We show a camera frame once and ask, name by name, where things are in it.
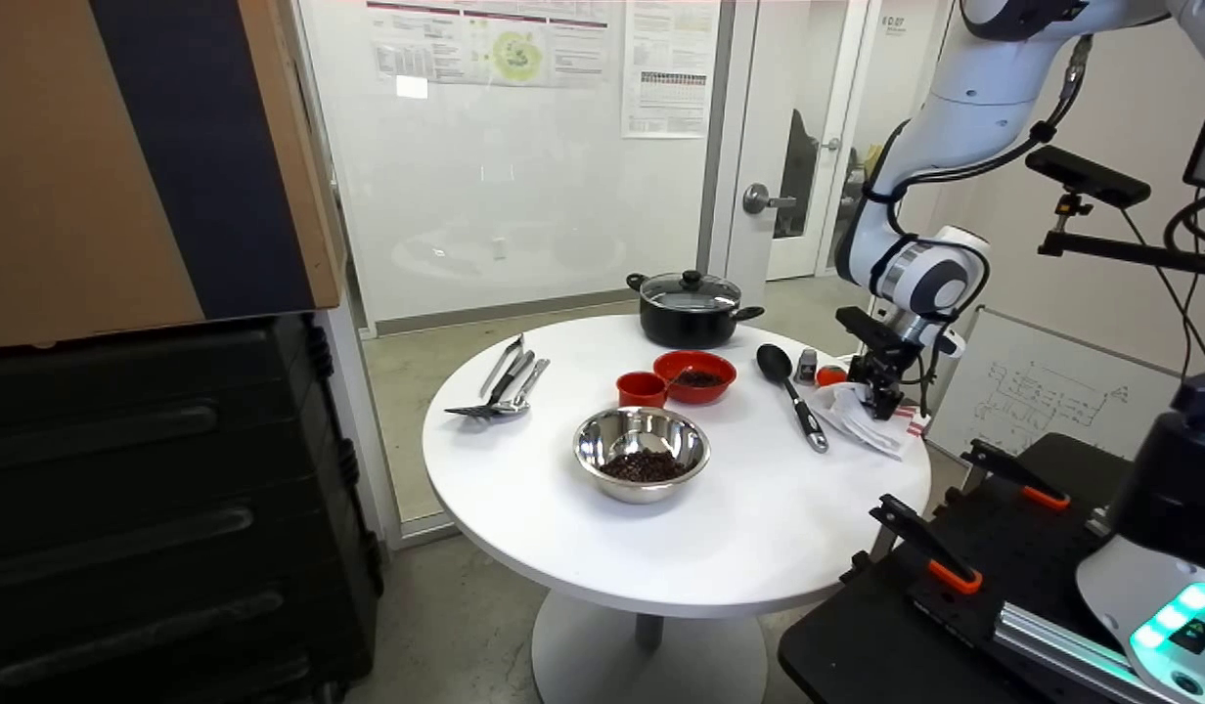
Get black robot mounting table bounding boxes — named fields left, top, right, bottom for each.
left=776, top=426, right=1205, bottom=704

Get aluminium extrusion rail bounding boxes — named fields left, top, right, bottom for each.
left=991, top=600, right=1154, bottom=704

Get black camera on stand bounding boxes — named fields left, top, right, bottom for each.
left=1021, top=141, right=1154, bottom=211

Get black cooking pot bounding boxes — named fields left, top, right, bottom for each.
left=620, top=265, right=765, bottom=352

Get glass pot lid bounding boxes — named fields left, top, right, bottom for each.
left=637, top=265, right=746, bottom=313

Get large cardboard box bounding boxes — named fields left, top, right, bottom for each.
left=0, top=0, right=345, bottom=352

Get white cloth with red stripes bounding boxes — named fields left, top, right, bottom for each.
left=812, top=379, right=923, bottom=463

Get black clamp with orange tip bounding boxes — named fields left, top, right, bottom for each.
left=958, top=437, right=1074, bottom=517
left=868, top=489, right=984, bottom=601

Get wide paper poster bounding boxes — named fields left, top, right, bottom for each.
left=363, top=0, right=620, bottom=92

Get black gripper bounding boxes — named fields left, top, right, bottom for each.
left=834, top=306, right=942, bottom=426

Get black storage case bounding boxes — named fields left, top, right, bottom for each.
left=0, top=309, right=388, bottom=704

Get narrow paper poster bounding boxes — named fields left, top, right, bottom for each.
left=616, top=0, right=719, bottom=141

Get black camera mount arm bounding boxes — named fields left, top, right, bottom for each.
left=1036, top=192, right=1205, bottom=282

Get red bowl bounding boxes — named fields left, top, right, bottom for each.
left=649, top=347, right=738, bottom=405

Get black spoon with silver handle end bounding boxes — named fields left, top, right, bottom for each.
left=755, top=339, right=834, bottom=456

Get silver door handle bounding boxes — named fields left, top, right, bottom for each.
left=738, top=179, right=790, bottom=219

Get metal tongs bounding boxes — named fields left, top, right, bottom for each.
left=442, top=331, right=556, bottom=424

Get red cup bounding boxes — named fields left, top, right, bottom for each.
left=614, top=366, right=673, bottom=409

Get steel mixing bowl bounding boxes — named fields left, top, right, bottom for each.
left=572, top=404, right=717, bottom=507

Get whiteboard with writing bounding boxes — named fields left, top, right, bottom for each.
left=923, top=306, right=1186, bottom=463

